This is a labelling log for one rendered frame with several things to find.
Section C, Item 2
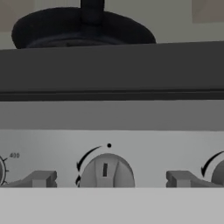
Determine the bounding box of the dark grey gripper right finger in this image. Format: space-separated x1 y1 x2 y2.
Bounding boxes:
165 170 223 188

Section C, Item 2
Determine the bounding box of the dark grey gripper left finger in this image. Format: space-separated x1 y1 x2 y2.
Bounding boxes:
3 170 58 188

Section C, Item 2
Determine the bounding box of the black frying pan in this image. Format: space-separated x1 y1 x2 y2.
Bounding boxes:
10 0 157 50

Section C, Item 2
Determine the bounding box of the grey stove knob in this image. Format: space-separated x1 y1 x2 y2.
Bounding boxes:
0 157 8 186
79 153 136 188
211 161 224 187

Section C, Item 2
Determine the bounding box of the grey stove with black hob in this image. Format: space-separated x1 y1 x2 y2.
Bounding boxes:
0 40 224 188

